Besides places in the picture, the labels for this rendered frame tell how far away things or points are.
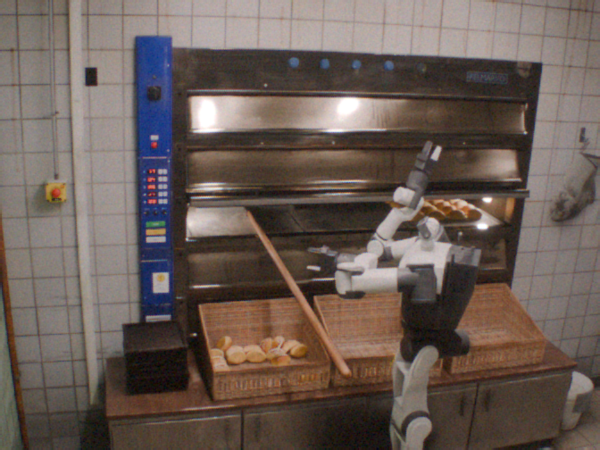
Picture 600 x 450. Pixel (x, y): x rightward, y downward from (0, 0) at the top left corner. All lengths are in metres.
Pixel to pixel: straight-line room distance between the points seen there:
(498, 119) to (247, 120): 1.35
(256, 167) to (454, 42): 1.17
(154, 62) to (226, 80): 0.35
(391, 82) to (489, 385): 1.61
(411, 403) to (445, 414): 0.65
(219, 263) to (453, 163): 1.32
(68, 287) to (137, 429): 0.78
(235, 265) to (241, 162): 0.53
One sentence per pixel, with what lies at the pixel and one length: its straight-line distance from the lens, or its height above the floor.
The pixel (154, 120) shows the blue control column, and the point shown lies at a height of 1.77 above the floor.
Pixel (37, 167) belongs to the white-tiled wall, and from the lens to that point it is 3.20.
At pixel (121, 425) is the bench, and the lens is 3.10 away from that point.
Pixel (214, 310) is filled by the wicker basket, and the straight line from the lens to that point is 3.41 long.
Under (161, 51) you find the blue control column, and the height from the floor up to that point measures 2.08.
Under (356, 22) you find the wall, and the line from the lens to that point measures 3.29.
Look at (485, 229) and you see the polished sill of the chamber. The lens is 3.81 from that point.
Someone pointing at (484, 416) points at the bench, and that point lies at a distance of 3.66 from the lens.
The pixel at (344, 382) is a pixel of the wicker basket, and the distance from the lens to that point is 3.25.
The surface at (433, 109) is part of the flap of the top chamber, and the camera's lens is 3.50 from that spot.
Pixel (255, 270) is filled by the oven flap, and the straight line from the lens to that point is 3.41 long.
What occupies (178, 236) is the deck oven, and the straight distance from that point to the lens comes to 3.29.
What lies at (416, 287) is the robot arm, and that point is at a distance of 2.44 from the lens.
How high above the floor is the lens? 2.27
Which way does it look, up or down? 18 degrees down
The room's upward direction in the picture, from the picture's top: 3 degrees clockwise
